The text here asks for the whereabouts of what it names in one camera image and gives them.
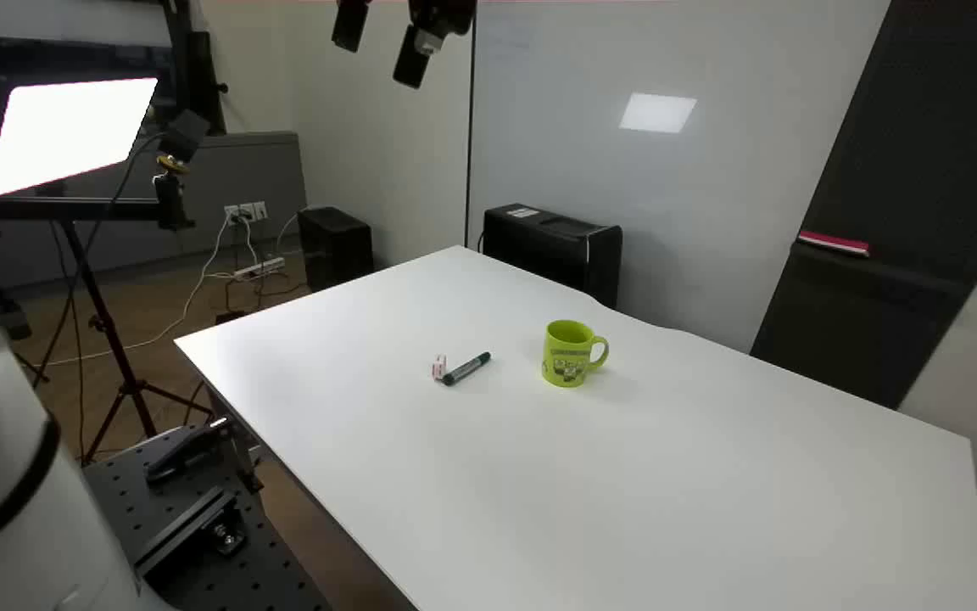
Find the white power strip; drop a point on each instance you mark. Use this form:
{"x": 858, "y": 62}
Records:
{"x": 260, "y": 268}

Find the black metal rack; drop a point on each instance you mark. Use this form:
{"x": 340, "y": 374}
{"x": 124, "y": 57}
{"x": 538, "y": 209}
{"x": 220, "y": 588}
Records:
{"x": 201, "y": 70}

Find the black camera on stand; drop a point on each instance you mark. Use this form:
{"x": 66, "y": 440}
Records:
{"x": 171, "y": 197}

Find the dark tall cabinet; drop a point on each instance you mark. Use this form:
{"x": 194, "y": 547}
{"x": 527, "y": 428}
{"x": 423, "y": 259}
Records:
{"x": 882, "y": 227}

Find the yellow-green mug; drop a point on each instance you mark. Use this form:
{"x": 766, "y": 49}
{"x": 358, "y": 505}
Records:
{"x": 562, "y": 362}

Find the studio light panel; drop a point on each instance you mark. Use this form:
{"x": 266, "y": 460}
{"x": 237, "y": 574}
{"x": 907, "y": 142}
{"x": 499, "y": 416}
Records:
{"x": 66, "y": 132}

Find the pink item on cabinet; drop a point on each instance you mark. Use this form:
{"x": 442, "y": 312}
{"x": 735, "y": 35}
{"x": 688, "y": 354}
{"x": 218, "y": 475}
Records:
{"x": 832, "y": 244}

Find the green capped marker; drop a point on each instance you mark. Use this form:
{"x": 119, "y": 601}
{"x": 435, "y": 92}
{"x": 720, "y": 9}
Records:
{"x": 466, "y": 369}

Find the white wall power outlet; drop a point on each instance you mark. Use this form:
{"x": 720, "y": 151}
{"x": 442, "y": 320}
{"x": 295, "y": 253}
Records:
{"x": 246, "y": 211}

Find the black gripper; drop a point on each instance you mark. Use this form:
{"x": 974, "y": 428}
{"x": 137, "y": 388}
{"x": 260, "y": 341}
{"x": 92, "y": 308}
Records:
{"x": 442, "y": 14}

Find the black mounting bracket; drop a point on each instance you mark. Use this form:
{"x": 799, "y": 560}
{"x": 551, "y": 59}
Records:
{"x": 189, "y": 527}

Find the large black computer tower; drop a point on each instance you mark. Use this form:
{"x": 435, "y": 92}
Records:
{"x": 557, "y": 248}

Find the grey low panel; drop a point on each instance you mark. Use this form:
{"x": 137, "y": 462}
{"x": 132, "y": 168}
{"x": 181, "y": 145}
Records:
{"x": 251, "y": 171}

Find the small black box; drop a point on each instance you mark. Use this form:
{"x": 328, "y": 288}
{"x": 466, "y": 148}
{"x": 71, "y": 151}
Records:
{"x": 338, "y": 244}

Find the black tripod light stand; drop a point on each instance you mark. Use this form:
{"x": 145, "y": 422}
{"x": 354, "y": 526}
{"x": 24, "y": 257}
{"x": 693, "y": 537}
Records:
{"x": 98, "y": 308}

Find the perforated metal breadboard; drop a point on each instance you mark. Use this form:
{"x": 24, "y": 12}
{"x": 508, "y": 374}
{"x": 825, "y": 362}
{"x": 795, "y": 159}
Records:
{"x": 271, "y": 579}

